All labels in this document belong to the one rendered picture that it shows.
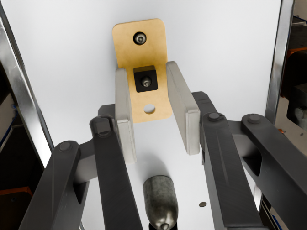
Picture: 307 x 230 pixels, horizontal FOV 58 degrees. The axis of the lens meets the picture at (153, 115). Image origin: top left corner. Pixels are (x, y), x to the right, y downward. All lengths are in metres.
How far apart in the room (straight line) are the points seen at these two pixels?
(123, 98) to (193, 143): 0.05
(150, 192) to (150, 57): 0.13
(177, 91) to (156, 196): 0.13
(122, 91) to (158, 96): 0.07
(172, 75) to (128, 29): 0.05
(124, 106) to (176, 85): 0.04
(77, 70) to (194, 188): 0.17
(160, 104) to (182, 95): 0.08
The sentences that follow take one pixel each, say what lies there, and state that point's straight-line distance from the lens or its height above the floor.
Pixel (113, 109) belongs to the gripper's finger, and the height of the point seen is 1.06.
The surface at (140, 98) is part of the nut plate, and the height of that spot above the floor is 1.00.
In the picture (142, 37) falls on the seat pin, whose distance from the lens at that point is 0.20.
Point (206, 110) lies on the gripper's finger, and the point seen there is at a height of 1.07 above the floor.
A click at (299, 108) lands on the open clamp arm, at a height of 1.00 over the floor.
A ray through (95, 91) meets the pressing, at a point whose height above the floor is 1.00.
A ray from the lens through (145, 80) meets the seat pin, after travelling 0.20.
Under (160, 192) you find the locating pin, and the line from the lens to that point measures 0.27.
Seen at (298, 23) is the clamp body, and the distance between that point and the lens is 0.46.
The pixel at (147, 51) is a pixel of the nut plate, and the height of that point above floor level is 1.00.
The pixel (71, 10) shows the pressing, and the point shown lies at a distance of 0.21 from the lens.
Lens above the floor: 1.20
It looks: 58 degrees down
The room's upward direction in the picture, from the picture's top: 168 degrees clockwise
